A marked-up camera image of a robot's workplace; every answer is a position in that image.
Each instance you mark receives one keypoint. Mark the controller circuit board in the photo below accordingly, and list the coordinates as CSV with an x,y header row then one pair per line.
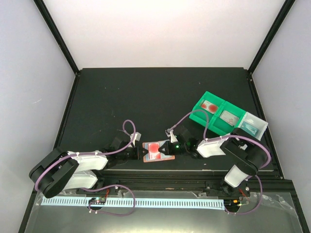
x,y
235,203
97,200

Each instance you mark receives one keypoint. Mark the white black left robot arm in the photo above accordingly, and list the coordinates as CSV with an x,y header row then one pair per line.
x,y
61,170

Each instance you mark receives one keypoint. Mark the green middle bin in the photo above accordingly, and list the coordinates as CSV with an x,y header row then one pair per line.
x,y
219,126

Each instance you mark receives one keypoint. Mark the white VIP card in bin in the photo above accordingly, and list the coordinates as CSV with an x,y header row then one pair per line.
x,y
229,118

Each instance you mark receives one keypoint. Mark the green bin with red card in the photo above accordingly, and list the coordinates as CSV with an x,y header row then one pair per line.
x,y
202,116

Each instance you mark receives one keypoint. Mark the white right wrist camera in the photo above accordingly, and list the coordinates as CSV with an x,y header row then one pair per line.
x,y
171,136

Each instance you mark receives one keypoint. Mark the pink leather card holder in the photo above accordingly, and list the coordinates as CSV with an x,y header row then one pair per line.
x,y
163,156

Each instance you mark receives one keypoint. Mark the black corner frame post right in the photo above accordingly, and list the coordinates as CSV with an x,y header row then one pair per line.
x,y
286,7

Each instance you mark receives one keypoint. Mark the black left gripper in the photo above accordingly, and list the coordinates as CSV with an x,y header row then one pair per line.
x,y
137,156

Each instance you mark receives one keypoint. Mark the red white april card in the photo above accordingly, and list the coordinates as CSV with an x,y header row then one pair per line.
x,y
209,106

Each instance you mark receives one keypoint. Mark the white slotted cable duct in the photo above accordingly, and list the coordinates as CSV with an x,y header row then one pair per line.
x,y
137,202

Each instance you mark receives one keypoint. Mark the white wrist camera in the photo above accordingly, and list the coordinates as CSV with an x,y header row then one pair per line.
x,y
135,137
171,136

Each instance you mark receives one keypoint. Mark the clear white bin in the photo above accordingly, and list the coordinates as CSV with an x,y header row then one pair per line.
x,y
253,125

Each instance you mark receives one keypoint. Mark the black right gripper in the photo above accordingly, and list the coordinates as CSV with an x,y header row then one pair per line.
x,y
168,150

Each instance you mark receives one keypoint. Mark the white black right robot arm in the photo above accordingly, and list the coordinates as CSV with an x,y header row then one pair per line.
x,y
247,153

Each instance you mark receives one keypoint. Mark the black corner frame post left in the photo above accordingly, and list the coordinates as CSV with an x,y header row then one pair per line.
x,y
56,34

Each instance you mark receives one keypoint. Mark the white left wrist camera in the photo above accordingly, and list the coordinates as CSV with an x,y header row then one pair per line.
x,y
135,137

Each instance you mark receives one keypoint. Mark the right controller circuit board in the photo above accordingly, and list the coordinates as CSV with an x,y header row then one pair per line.
x,y
235,203

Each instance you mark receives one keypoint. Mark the left controller circuit board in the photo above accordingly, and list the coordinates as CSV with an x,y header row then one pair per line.
x,y
97,200

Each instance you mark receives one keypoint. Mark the black corner frame post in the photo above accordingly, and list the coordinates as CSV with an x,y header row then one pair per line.
x,y
286,7
56,34

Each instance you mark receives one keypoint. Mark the teal card in clear bin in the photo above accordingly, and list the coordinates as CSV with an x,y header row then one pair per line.
x,y
249,128

